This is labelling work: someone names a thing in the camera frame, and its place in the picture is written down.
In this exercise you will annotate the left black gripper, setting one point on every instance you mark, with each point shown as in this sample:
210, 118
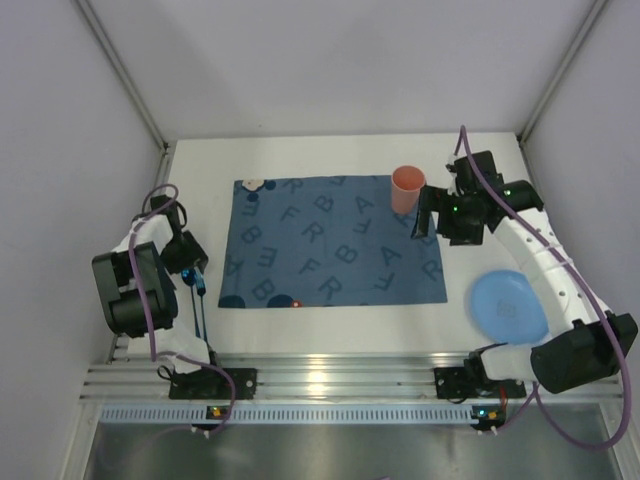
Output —
185, 255

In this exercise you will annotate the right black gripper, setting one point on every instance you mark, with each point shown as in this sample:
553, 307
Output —
428, 212

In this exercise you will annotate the blue plastic spoon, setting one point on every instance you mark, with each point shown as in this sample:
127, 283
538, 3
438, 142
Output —
192, 295

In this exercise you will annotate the pink plastic cup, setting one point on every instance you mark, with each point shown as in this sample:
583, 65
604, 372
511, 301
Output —
406, 184

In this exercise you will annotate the blue lettered cloth placemat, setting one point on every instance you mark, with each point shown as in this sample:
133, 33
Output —
328, 241

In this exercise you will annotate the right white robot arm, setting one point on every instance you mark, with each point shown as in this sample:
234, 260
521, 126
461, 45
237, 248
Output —
586, 341

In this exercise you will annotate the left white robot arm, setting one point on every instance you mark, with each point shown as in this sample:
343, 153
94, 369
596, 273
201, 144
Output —
136, 291

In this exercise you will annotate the blue plastic plate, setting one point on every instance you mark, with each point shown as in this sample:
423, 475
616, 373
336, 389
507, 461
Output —
505, 308

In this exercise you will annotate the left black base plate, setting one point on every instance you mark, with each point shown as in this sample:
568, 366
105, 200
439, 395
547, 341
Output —
206, 384

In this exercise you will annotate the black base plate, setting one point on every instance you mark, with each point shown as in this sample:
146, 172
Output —
457, 384
206, 384

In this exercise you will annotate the aluminium front rail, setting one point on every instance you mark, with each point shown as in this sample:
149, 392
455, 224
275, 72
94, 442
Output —
298, 378

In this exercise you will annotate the slotted white cable duct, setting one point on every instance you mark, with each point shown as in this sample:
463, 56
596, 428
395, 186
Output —
304, 414

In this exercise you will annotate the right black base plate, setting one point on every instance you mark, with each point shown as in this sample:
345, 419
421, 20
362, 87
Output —
457, 384

